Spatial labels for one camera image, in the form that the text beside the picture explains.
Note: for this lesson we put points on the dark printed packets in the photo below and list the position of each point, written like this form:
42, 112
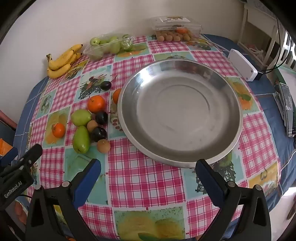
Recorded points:
286, 104

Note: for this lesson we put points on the clear lidded plastic box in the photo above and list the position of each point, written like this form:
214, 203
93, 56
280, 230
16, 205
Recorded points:
175, 23

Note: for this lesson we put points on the white plastic box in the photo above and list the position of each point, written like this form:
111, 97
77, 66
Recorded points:
241, 63

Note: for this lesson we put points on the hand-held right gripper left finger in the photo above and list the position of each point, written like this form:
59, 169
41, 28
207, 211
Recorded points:
89, 178

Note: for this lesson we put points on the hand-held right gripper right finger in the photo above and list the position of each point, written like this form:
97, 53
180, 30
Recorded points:
209, 183

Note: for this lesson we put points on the checked fruit-print tablecloth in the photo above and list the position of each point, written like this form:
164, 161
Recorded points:
143, 180

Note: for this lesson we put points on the pink furniture edge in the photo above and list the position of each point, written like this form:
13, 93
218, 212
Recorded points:
5, 118

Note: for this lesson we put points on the round steel basin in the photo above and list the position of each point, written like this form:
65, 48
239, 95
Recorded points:
180, 111

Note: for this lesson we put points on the clear plastic tray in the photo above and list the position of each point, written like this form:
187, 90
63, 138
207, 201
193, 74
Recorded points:
92, 52

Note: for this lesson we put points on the dark purple plum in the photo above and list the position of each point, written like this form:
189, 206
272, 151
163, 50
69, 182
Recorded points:
101, 118
99, 134
106, 86

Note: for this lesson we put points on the black and white printed sign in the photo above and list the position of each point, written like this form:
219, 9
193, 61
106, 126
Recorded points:
291, 49

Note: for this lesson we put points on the pile of green jujubes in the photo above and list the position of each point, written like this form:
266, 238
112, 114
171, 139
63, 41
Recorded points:
115, 47

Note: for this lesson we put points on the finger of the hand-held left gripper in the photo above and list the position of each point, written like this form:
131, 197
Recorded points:
33, 153
8, 155

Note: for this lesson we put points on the white wooden shelf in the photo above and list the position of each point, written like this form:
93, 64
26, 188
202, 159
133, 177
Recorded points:
245, 23

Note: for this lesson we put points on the orange cloth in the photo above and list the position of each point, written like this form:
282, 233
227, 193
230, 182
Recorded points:
4, 148

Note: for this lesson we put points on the yellow banana bunch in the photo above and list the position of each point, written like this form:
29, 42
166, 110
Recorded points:
60, 61

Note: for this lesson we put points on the brown kiwi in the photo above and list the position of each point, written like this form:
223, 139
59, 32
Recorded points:
103, 145
92, 125

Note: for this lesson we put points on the heap of boxed longans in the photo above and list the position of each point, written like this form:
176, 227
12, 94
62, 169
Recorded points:
170, 37

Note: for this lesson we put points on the person's left hand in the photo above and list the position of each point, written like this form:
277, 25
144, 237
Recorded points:
20, 212

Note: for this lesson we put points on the orange tangerine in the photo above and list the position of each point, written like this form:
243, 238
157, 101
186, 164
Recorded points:
58, 130
116, 96
181, 30
96, 104

